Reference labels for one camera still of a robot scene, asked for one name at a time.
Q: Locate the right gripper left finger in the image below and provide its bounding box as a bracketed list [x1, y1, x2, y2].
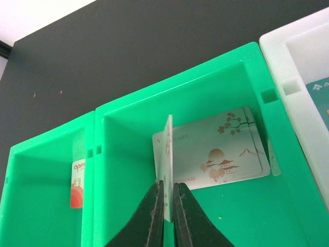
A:
[106, 180, 165, 246]

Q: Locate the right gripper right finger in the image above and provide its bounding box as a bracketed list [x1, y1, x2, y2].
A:
[173, 183, 233, 247]

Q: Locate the white pagoda credit card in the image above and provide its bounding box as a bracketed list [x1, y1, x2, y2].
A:
[152, 114, 173, 222]

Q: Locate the silver pagoda credit card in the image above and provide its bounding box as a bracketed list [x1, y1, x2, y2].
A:
[152, 106, 271, 190]

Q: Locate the red white credit card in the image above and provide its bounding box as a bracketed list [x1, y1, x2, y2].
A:
[70, 159, 85, 209]

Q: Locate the teal credit card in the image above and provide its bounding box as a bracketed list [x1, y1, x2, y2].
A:
[306, 77, 329, 129]

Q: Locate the middle green bin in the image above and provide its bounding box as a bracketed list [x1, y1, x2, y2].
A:
[93, 42, 328, 246]

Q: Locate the green bin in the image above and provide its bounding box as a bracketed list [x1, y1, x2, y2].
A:
[93, 42, 328, 246]
[1, 112, 95, 246]

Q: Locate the left green bin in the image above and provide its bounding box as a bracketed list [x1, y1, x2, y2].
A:
[1, 112, 95, 246]

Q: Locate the white bin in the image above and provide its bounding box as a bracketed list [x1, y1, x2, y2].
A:
[259, 8, 328, 205]

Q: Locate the left black frame post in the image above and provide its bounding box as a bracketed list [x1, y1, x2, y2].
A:
[0, 40, 12, 60]

